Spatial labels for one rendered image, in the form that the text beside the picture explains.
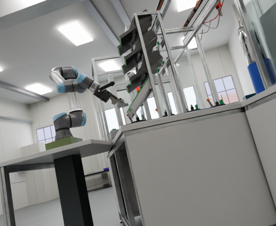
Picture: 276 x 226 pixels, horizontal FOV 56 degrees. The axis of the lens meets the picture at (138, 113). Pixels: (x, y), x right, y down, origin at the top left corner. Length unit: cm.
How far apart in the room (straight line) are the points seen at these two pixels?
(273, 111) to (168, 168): 60
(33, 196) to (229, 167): 1222
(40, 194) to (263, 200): 1206
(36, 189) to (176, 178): 1204
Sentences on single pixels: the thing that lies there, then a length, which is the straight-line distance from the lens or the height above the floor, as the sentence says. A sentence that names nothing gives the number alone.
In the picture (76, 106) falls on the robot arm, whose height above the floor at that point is 123.
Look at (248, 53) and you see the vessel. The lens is 199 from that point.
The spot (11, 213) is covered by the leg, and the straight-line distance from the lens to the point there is 198.
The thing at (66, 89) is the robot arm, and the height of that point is 128.
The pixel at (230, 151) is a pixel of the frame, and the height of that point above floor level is 60.
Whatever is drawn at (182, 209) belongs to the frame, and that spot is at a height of 37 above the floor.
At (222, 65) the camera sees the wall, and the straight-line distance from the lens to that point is 1280.
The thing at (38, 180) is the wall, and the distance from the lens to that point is 1318.
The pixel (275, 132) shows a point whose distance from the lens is 149.
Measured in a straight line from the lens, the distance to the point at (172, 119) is 147.
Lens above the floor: 64
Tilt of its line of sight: 11 degrees up
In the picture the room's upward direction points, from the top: 13 degrees counter-clockwise
